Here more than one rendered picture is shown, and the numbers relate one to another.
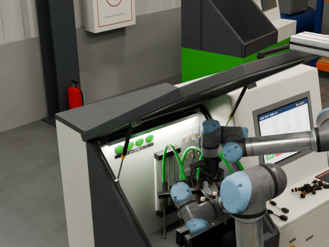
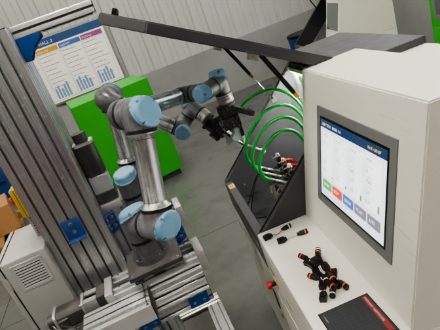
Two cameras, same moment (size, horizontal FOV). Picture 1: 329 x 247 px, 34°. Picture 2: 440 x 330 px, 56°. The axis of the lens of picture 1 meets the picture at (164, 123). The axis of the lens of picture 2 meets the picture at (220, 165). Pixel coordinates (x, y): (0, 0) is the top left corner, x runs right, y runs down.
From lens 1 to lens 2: 3.52 m
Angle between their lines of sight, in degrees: 110
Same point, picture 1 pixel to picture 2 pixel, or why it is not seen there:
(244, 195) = not seen: hidden behind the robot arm
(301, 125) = (370, 189)
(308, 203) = (290, 266)
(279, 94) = (348, 106)
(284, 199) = (310, 245)
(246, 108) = (313, 95)
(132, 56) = not seen: outside the picture
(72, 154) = not seen: hidden behind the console
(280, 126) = (341, 158)
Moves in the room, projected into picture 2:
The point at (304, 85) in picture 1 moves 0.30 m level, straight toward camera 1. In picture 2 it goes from (389, 121) to (289, 125)
